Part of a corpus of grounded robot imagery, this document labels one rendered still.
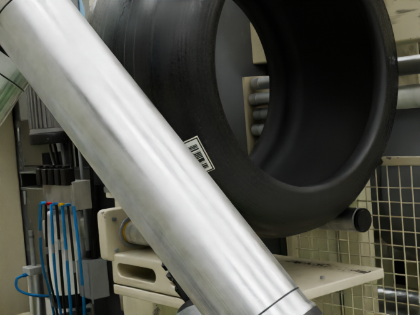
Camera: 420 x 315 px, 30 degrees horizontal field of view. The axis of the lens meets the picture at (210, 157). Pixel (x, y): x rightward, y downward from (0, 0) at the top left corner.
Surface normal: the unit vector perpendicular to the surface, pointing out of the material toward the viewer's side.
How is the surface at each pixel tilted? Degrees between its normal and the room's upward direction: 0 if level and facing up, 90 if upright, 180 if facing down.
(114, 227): 90
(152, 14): 72
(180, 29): 80
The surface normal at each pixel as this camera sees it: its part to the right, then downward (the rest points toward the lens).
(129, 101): 0.32, -0.53
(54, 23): 0.12, -0.41
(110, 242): 0.62, -0.01
